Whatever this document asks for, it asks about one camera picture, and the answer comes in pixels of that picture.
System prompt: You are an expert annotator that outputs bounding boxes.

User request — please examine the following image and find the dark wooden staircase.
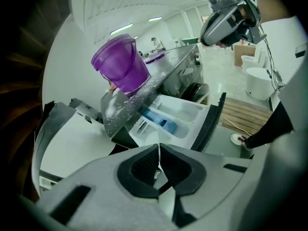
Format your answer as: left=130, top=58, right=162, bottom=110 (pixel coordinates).
left=0, top=0, right=73, bottom=202

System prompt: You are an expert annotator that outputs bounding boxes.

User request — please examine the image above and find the white detergent drawer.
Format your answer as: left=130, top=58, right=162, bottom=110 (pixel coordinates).
left=128, top=92, right=227, bottom=154

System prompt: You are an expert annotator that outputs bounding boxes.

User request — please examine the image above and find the person's left shoe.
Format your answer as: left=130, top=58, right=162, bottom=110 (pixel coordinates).
left=230, top=132, right=252, bottom=152

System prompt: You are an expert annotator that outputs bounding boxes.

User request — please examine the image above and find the black washing machine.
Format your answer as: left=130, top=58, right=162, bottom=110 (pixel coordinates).
left=100, top=44, right=226, bottom=154

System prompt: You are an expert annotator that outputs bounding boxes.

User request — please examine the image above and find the wooden pallet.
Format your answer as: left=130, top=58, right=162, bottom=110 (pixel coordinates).
left=220, top=96, right=274, bottom=132

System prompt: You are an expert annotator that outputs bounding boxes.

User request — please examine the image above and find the person's right forearm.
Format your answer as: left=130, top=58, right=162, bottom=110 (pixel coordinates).
left=255, top=0, right=292, bottom=24

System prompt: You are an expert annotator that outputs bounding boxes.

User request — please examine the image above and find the person's grey shirt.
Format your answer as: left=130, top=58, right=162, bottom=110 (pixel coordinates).
left=267, top=64, right=308, bottom=231

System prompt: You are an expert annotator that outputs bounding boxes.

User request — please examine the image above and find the purple bucket lid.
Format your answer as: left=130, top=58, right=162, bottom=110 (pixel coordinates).
left=143, top=51, right=167, bottom=65

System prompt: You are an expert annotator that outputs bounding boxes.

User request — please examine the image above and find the brown cardboard carton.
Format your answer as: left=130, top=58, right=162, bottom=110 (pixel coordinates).
left=233, top=43, right=257, bottom=67

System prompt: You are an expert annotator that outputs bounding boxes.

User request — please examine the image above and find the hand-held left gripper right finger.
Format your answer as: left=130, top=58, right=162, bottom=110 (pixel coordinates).
left=160, top=143, right=251, bottom=227

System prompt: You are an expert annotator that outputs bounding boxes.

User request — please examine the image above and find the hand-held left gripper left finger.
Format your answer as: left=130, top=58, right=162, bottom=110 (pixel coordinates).
left=39, top=143, right=173, bottom=231

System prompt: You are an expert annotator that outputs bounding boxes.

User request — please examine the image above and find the person's left leg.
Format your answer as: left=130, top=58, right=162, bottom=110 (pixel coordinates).
left=245, top=100, right=295, bottom=149

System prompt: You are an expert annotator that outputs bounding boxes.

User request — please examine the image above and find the purple plastic bucket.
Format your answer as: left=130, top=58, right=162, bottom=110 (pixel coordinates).
left=90, top=34, right=152, bottom=94

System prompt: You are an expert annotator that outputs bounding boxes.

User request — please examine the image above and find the person's right hand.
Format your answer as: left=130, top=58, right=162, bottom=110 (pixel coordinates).
left=216, top=3, right=257, bottom=50

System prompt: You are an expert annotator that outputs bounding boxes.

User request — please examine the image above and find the white detergent powder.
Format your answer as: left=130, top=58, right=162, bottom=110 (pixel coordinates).
left=103, top=68, right=169, bottom=131

